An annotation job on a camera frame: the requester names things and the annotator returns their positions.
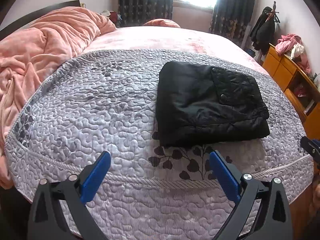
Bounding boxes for pink pillow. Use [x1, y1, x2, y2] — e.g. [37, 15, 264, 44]
[143, 18, 180, 28]

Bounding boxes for black pants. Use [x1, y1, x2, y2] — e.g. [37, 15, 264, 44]
[156, 61, 270, 147]

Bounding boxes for right dark curtain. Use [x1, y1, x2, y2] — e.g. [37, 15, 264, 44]
[209, 0, 255, 46]

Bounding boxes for orange wooden cabinet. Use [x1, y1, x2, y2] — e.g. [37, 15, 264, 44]
[263, 45, 320, 140]

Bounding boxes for pink fleece blanket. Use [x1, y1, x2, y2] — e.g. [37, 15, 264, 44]
[1, 7, 116, 189]

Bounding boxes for grey quilted bedspread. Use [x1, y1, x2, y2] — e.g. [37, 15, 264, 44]
[5, 27, 313, 239]

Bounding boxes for black clothes on coat rack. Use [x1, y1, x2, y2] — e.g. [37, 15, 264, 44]
[249, 1, 280, 55]

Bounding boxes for dark headboard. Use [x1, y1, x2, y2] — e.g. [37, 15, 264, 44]
[0, 0, 81, 40]

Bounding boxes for dark window curtain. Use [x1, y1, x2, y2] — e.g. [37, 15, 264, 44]
[118, 0, 174, 27]

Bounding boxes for pink clothes pile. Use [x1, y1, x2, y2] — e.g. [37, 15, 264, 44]
[275, 34, 311, 74]

